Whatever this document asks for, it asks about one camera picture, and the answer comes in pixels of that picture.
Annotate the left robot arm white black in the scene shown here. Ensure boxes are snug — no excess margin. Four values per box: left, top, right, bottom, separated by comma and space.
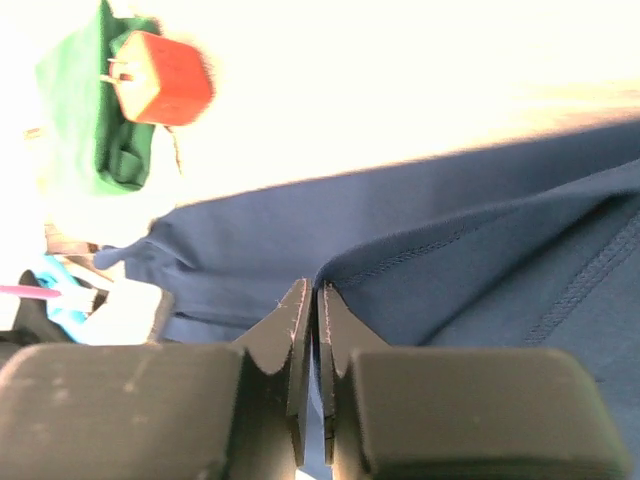
1, 270, 174, 346

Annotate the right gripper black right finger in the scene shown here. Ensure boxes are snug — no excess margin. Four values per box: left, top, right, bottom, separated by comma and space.
314, 285, 633, 479

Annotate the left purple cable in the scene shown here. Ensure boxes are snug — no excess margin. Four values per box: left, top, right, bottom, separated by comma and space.
0, 284, 63, 300

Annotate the green folded t-shirt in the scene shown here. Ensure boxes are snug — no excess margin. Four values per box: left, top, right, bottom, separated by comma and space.
35, 1, 158, 196

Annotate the red cube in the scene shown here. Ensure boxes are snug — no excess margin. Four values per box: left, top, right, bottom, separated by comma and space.
100, 30, 215, 127

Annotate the navy blue t-shirt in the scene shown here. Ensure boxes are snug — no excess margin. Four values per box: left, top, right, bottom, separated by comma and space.
95, 121, 639, 479

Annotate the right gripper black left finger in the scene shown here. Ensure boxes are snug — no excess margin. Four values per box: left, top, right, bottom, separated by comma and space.
1, 279, 312, 479

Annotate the teal t-shirt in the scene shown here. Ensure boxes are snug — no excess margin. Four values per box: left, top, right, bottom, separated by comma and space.
31, 254, 93, 338

